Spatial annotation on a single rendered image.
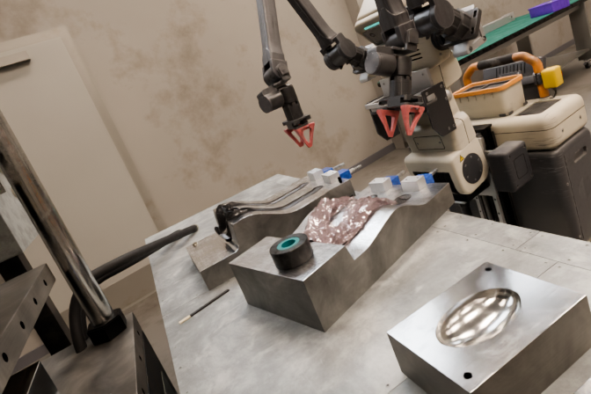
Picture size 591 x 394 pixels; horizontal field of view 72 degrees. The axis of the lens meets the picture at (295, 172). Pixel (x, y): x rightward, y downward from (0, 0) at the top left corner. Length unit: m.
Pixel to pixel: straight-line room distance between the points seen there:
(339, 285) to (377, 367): 0.18
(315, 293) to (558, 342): 0.37
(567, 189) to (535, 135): 0.22
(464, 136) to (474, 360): 1.02
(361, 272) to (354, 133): 3.74
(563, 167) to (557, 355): 1.09
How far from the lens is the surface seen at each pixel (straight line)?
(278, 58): 1.34
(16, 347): 0.84
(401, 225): 0.92
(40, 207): 1.17
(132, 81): 3.65
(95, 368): 1.16
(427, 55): 1.39
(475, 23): 1.31
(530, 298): 0.62
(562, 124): 1.63
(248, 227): 1.12
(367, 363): 0.70
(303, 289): 0.75
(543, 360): 0.59
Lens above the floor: 1.24
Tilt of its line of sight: 13 degrees down
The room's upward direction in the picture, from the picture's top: 22 degrees counter-clockwise
